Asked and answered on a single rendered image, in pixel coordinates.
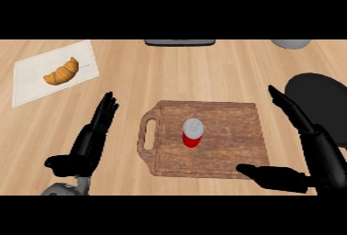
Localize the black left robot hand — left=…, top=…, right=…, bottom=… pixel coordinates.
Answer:
left=42, top=91, right=120, bottom=178

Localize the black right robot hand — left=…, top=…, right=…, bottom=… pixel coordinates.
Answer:
left=234, top=84, right=347, bottom=196

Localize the black pan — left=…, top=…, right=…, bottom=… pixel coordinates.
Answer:
left=283, top=72, right=347, bottom=151

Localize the red can with grey lid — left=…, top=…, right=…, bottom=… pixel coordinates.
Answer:
left=180, top=117, right=206, bottom=149

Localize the brown wooden cutting board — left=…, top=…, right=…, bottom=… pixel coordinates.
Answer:
left=135, top=99, right=271, bottom=180

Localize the golden brown croissant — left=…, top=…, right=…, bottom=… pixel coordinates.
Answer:
left=41, top=56, right=79, bottom=86

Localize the grey round object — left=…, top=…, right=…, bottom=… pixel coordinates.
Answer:
left=270, top=39, right=312, bottom=50

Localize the dark grey flat appliance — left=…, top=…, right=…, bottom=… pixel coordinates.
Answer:
left=143, top=39, right=216, bottom=48

